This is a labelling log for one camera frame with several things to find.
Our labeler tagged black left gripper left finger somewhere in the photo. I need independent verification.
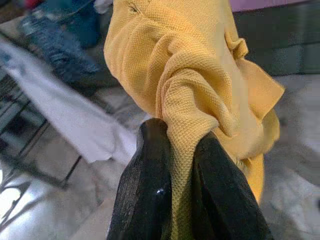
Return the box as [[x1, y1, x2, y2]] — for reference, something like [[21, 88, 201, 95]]
[[106, 118, 176, 240]]

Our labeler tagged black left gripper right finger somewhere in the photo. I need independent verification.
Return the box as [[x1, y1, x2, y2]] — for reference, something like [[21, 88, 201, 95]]
[[191, 131, 275, 240]]

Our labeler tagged yellow polo shirt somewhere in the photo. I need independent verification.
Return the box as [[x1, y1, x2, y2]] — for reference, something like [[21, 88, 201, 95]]
[[104, 0, 286, 240]]

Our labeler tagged white t-shirt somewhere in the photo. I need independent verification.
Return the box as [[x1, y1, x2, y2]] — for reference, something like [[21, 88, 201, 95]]
[[0, 37, 142, 165]]

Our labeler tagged black metal drying rack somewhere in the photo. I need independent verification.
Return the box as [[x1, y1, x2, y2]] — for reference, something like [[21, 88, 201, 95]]
[[0, 72, 83, 190]]

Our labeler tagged blue checked shirt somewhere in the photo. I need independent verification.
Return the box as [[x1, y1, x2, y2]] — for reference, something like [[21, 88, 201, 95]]
[[19, 12, 103, 85]]

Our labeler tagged dark green sofa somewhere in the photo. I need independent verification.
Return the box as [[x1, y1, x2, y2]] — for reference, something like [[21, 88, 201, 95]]
[[232, 4, 320, 77]]

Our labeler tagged pink sofa cloth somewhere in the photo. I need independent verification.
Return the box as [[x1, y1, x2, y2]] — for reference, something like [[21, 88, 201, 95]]
[[230, 0, 312, 13]]

